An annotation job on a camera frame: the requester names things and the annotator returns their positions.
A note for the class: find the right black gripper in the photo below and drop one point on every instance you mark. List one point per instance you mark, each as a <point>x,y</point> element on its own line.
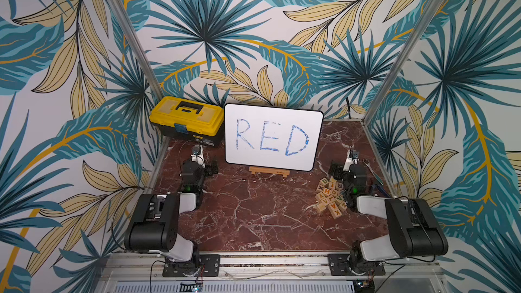
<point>337,168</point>

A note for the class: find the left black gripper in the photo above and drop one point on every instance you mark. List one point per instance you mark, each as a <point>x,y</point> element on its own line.
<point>209,171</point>

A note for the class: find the wooden block letter D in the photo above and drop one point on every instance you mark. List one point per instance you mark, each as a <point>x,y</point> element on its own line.
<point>324,182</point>

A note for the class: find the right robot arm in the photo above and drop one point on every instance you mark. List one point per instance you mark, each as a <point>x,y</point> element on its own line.
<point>413,230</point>

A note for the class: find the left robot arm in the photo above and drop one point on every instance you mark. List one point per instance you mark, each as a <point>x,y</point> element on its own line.
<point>154,225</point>

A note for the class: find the wooden block letter A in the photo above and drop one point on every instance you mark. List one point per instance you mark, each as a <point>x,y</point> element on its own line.
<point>332,206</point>

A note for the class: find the wooden block letter K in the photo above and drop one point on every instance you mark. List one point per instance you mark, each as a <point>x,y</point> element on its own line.
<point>335,213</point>

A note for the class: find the whiteboard with RED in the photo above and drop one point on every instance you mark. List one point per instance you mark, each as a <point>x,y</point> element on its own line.
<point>270,137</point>

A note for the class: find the yellow black toolbox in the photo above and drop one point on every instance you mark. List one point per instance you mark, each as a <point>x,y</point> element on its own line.
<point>189,120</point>

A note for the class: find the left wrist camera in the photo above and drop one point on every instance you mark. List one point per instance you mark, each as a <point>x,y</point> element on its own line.
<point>197,155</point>

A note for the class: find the blue handled pliers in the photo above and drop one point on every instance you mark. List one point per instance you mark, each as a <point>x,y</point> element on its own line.
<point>380,188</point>

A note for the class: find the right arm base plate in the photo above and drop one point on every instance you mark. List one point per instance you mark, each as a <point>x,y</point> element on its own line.
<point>345,264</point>

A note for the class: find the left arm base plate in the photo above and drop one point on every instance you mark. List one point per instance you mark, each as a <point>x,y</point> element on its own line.
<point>206,265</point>

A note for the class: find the aluminium front rail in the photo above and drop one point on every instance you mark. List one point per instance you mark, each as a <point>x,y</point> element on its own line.
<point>298,271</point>

